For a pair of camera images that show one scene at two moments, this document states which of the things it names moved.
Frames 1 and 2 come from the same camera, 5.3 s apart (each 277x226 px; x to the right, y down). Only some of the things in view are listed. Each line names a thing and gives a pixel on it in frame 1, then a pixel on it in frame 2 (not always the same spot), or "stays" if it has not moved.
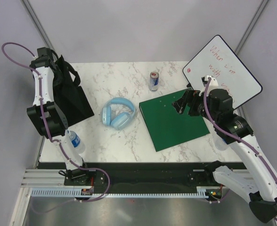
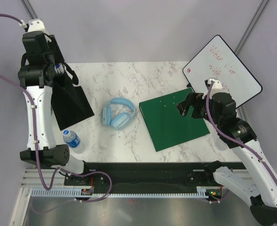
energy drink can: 154,81 → 59,68
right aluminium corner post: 261,8 stays
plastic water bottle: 220,145 stays
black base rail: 151,174 stays
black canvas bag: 69,97 stays
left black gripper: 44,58 → 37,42
